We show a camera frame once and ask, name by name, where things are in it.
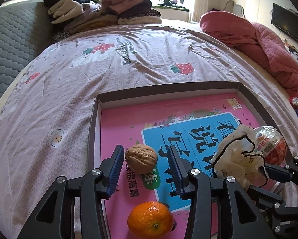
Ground white drawer cabinet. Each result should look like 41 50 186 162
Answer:
285 43 298 63

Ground pink quilted duvet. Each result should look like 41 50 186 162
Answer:
200 11 298 98

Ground pile of folded clothes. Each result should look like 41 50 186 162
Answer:
43 0 162 43

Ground cream black-trimmed scrunchie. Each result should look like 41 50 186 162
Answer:
210 125 268 190

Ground grey quilted headboard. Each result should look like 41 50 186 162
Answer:
0 0 52 98

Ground shallow grey cardboard box tray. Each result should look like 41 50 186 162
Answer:
87 81 293 239

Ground dark clothes on windowsill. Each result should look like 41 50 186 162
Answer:
162 0 185 9

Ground red surprise egg toy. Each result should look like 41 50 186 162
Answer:
254 126 287 165

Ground brown walnut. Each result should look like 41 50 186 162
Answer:
125 144 158 174

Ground large orange mandarin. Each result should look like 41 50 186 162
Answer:
127 201 174 238

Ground strawberry print bed sheet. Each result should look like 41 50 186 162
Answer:
0 25 298 238

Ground wall mounted black television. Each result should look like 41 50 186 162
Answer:
271 3 298 42

